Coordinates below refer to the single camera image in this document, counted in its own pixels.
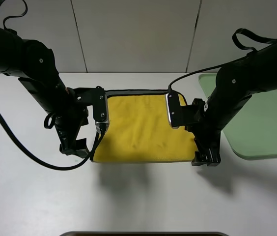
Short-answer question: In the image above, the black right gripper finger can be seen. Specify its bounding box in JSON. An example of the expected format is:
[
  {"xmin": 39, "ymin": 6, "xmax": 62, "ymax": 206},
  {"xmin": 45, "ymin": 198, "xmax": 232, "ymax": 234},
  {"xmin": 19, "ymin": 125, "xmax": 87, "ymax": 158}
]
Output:
[
  {"xmin": 206, "ymin": 147, "xmax": 221, "ymax": 164},
  {"xmin": 191, "ymin": 151, "xmax": 208, "ymax": 166}
]

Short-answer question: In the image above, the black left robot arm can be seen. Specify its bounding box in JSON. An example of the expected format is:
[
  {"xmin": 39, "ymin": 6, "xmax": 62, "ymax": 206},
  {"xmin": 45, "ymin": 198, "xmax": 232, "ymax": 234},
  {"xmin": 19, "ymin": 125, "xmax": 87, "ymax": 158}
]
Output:
[{"xmin": 0, "ymin": 28, "xmax": 89, "ymax": 158}]

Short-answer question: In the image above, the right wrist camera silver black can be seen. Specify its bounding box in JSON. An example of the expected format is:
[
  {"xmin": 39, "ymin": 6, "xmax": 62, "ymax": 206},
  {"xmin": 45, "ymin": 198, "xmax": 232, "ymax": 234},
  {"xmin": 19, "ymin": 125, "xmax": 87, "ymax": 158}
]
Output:
[{"xmin": 165, "ymin": 91, "xmax": 195, "ymax": 128}]

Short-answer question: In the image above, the yellow microfiber towel black trim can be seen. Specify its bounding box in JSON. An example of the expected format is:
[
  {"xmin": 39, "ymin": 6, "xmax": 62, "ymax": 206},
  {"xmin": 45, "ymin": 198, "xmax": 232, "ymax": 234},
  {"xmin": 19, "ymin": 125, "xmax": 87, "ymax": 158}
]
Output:
[{"xmin": 91, "ymin": 89, "xmax": 197, "ymax": 163}]

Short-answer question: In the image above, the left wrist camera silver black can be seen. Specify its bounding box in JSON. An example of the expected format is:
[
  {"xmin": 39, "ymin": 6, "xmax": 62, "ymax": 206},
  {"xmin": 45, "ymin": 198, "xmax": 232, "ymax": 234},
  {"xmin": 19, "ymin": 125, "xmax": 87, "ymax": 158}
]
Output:
[{"xmin": 74, "ymin": 86, "xmax": 110, "ymax": 133}]

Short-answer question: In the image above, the black camera cable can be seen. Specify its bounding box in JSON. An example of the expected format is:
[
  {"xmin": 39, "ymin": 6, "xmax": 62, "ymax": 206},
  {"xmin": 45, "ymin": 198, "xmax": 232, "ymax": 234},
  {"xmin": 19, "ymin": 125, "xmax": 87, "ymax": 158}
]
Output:
[
  {"xmin": 167, "ymin": 62, "xmax": 227, "ymax": 93},
  {"xmin": 0, "ymin": 88, "xmax": 107, "ymax": 171}
]

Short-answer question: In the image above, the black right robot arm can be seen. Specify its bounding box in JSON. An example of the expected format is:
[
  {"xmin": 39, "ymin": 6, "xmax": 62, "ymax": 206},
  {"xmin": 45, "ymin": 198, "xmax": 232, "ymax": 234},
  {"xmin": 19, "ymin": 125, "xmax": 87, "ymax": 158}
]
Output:
[{"xmin": 185, "ymin": 39, "xmax": 277, "ymax": 166}]

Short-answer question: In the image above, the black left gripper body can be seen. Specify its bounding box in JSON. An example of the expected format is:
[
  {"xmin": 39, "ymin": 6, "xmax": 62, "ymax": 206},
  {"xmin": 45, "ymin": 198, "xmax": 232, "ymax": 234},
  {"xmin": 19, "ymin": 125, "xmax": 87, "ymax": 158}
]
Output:
[{"xmin": 44, "ymin": 88, "xmax": 88, "ymax": 148}]

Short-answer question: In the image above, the black right camera cable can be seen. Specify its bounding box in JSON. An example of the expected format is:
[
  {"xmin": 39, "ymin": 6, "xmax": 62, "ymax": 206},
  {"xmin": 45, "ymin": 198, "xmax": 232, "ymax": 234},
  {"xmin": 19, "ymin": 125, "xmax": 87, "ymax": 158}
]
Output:
[{"xmin": 167, "ymin": 62, "xmax": 227, "ymax": 93}]

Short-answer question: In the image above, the light green plastic tray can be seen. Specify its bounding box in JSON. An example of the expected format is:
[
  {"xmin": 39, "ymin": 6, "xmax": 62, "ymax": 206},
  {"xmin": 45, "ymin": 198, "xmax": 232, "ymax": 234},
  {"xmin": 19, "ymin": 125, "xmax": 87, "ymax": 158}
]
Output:
[{"xmin": 197, "ymin": 73, "xmax": 277, "ymax": 161}]

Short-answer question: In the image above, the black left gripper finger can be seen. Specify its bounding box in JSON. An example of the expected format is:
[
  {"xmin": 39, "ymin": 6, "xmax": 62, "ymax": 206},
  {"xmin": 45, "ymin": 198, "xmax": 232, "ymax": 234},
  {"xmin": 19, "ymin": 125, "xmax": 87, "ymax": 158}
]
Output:
[
  {"xmin": 59, "ymin": 144, "xmax": 78, "ymax": 155},
  {"xmin": 75, "ymin": 138, "xmax": 89, "ymax": 157}
]

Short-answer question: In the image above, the black left camera cable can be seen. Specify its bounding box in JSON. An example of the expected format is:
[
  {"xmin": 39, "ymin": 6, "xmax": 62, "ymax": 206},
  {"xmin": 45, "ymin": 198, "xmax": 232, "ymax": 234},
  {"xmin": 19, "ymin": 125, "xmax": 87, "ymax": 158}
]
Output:
[{"xmin": 0, "ymin": 88, "xmax": 107, "ymax": 171}]

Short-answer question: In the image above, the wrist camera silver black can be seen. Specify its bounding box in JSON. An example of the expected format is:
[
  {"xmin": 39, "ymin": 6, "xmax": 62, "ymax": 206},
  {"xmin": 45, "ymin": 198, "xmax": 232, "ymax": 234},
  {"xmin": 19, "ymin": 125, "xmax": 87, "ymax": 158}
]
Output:
[
  {"xmin": 74, "ymin": 86, "xmax": 110, "ymax": 133},
  {"xmin": 165, "ymin": 91, "xmax": 195, "ymax": 128}
]

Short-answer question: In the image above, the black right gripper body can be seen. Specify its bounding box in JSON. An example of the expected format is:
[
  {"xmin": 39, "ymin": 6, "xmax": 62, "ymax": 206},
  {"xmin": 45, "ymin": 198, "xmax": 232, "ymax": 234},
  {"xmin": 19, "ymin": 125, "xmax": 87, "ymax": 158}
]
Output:
[{"xmin": 184, "ymin": 98, "xmax": 222, "ymax": 149}]

